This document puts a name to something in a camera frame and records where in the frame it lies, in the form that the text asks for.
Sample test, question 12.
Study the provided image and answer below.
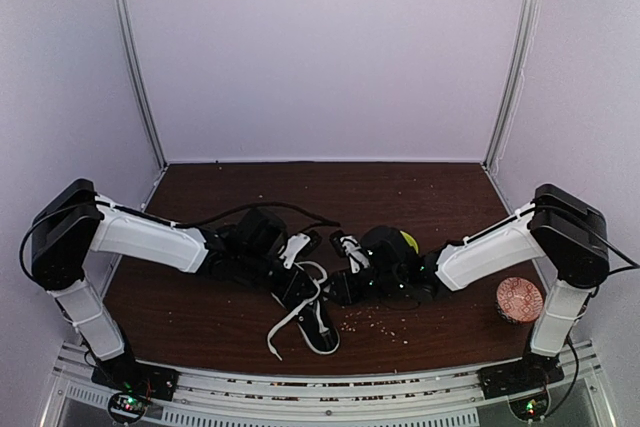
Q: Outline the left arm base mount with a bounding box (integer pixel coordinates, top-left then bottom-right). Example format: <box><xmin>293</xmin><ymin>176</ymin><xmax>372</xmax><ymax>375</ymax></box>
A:
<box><xmin>91</xmin><ymin>364</ymin><xmax>179</xmax><ymax>424</ymax></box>

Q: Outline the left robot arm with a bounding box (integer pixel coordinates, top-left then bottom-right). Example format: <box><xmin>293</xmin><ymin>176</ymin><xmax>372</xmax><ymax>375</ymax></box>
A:
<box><xmin>19</xmin><ymin>178</ymin><xmax>333</xmax><ymax>391</ymax></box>

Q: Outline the right aluminium frame post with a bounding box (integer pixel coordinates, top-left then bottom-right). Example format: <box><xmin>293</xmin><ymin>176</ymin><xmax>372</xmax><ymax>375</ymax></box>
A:
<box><xmin>483</xmin><ymin>0</ymin><xmax>540</xmax><ymax>173</ymax></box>

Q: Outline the left aluminium frame post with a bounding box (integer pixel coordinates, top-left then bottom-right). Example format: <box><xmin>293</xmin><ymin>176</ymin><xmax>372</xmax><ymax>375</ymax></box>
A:
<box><xmin>114</xmin><ymin>0</ymin><xmax>168</xmax><ymax>170</ymax></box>

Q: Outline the aluminium frame post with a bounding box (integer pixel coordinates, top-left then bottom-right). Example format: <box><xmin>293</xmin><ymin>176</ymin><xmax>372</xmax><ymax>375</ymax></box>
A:
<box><xmin>483</xmin><ymin>0</ymin><xmax>540</xmax><ymax>173</ymax></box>
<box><xmin>114</xmin><ymin>0</ymin><xmax>168</xmax><ymax>170</ymax></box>

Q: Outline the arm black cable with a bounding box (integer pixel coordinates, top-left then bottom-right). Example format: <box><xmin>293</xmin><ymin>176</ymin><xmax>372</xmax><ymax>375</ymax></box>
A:
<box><xmin>534</xmin><ymin>199</ymin><xmax>640</xmax><ymax>398</ymax></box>
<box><xmin>19</xmin><ymin>201</ymin><xmax>342</xmax><ymax>288</ymax></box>

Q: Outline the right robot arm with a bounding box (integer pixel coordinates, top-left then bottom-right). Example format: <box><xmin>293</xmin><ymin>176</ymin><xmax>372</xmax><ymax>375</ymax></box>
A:
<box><xmin>323</xmin><ymin>184</ymin><xmax>610</xmax><ymax>389</ymax></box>

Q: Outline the white shoelace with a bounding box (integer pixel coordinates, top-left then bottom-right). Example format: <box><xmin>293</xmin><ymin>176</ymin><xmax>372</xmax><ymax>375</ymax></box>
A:
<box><xmin>266</xmin><ymin>260</ymin><xmax>328</xmax><ymax>361</ymax></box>

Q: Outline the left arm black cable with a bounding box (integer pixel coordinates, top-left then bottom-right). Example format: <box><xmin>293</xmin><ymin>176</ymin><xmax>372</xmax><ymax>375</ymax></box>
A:
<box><xmin>19</xmin><ymin>201</ymin><xmax>342</xmax><ymax>288</ymax></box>

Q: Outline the black white canvas sneaker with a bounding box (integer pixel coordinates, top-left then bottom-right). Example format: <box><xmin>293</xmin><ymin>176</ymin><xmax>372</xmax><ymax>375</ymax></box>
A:
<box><xmin>271</xmin><ymin>266</ymin><xmax>340</xmax><ymax>355</ymax></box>

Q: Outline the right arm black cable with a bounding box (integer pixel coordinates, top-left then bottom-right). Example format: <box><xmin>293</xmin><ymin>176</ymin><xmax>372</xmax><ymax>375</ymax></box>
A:
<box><xmin>534</xmin><ymin>199</ymin><xmax>640</xmax><ymax>398</ymax></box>

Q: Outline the lime green bowl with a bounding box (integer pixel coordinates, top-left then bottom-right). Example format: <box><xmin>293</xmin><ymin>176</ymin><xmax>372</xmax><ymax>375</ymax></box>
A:
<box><xmin>400</xmin><ymin>231</ymin><xmax>420</xmax><ymax>254</ymax></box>

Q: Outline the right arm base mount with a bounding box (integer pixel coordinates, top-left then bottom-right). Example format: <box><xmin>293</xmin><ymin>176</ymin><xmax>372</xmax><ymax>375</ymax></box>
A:
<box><xmin>478</xmin><ymin>353</ymin><xmax>564</xmax><ymax>423</ymax></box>

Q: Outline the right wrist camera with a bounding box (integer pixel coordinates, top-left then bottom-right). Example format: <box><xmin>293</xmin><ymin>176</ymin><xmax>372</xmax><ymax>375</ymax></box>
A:
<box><xmin>330</xmin><ymin>230</ymin><xmax>371</xmax><ymax>274</ymax></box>

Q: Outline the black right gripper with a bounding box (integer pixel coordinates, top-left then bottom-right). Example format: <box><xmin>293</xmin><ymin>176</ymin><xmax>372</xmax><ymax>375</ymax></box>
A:
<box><xmin>318</xmin><ymin>267</ymin><xmax>404</xmax><ymax>308</ymax></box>

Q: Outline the front aluminium rail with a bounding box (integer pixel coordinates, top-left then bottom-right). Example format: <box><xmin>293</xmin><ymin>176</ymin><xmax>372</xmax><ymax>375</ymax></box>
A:
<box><xmin>35</xmin><ymin>341</ymin><xmax>621</xmax><ymax>426</ymax></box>

